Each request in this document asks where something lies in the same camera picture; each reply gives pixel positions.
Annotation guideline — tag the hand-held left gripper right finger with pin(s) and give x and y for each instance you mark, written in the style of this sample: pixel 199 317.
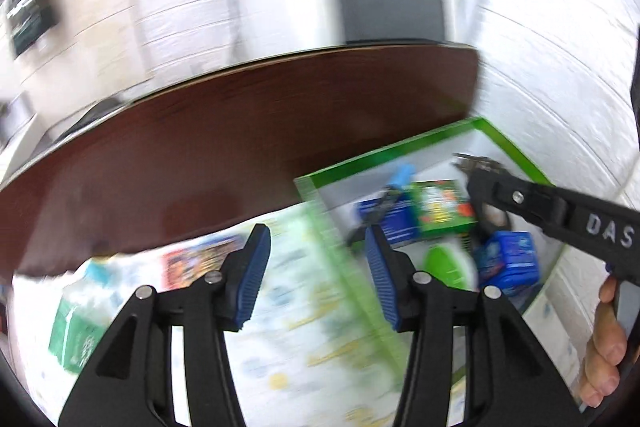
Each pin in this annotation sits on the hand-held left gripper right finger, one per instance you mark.
pixel 382 279

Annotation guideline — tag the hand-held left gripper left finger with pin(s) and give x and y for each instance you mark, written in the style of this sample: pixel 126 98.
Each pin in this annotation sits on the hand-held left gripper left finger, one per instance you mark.
pixel 252 277

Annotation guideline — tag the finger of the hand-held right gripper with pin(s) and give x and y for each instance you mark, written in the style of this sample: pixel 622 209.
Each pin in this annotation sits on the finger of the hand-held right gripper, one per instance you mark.
pixel 525 202

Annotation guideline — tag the green and white cardboard box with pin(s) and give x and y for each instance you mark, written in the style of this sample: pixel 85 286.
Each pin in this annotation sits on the green and white cardboard box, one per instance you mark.
pixel 350 267

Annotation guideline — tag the small blue box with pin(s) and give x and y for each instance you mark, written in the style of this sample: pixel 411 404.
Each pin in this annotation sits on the small blue box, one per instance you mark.
pixel 507 262

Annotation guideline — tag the green plug-in mosquito repellent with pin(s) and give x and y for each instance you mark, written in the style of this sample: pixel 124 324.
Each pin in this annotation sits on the green plug-in mosquito repellent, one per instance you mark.
pixel 447 264

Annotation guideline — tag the green printed box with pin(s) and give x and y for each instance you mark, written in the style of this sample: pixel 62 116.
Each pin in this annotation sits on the green printed box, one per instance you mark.
pixel 442 207

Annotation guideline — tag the light blue clip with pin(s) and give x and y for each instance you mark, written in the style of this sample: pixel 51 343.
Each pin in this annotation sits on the light blue clip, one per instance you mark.
pixel 402 177

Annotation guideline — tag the person's right hand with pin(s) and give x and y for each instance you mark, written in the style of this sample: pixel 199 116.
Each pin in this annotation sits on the person's right hand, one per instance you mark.
pixel 605 357

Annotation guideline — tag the red and blue printed card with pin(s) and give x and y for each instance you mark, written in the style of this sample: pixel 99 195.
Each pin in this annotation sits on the red and blue printed card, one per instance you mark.
pixel 200 262

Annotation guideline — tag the printed table cloth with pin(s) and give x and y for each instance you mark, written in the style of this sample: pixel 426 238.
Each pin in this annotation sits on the printed table cloth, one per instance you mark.
pixel 290 347

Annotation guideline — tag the dark brown wooden board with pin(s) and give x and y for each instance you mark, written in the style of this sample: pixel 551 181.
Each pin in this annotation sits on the dark brown wooden board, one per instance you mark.
pixel 225 147

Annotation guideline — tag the clear plastic packet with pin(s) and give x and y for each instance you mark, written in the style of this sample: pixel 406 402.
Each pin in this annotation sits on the clear plastic packet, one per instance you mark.
pixel 95 282

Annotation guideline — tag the green packet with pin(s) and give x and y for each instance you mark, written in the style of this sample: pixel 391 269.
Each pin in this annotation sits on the green packet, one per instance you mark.
pixel 75 337

